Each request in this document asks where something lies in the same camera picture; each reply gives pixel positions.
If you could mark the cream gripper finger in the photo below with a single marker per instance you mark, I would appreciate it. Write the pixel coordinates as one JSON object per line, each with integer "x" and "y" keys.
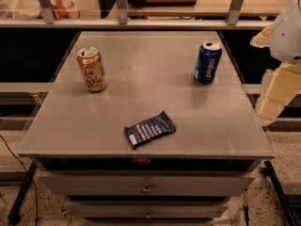
{"x": 278, "y": 88}
{"x": 262, "y": 39}

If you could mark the blue pepsi can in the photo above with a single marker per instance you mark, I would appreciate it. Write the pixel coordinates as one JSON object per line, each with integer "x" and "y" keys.
{"x": 209, "y": 54}

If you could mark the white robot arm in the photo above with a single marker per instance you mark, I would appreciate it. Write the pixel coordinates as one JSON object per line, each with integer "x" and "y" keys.
{"x": 283, "y": 38}

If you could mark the orange patterned soda can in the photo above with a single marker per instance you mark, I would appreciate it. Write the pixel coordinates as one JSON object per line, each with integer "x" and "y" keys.
{"x": 92, "y": 69}

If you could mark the dark blue snack bar wrapper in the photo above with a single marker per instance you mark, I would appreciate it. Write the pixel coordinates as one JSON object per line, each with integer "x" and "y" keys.
{"x": 150, "y": 129}

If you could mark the grey drawer cabinet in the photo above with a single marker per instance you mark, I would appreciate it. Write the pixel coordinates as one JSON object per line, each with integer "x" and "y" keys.
{"x": 155, "y": 147}

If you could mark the upper drawer with knob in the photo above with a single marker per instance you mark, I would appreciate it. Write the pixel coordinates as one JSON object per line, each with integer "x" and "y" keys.
{"x": 219, "y": 185}

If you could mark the drawer with knob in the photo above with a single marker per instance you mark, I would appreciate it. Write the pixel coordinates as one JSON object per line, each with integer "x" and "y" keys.
{"x": 147, "y": 210}
{"x": 219, "y": 185}

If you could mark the orange white bag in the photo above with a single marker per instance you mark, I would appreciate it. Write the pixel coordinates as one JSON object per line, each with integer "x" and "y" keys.
{"x": 64, "y": 9}

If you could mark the lower drawer with knob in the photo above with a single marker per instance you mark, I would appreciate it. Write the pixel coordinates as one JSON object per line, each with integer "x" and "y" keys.
{"x": 147, "y": 210}

